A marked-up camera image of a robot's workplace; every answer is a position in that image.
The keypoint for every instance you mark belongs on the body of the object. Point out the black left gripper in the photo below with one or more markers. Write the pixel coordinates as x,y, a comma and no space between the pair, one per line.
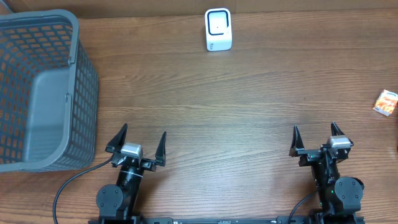
149,165

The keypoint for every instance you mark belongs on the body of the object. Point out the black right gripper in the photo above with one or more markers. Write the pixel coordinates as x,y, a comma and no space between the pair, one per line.
308,155

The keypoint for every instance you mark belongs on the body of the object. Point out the orange tissue packet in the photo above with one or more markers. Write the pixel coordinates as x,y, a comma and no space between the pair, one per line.
386,103

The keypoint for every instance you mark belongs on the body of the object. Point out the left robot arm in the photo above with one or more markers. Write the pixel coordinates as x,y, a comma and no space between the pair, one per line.
116,201

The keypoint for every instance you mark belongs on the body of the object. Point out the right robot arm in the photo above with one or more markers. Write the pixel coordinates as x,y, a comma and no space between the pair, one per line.
340,197

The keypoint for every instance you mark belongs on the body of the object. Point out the grey plastic shopping basket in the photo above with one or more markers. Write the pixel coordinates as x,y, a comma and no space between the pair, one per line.
49,93

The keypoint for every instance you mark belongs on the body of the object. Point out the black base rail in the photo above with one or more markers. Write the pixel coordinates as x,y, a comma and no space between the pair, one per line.
277,220

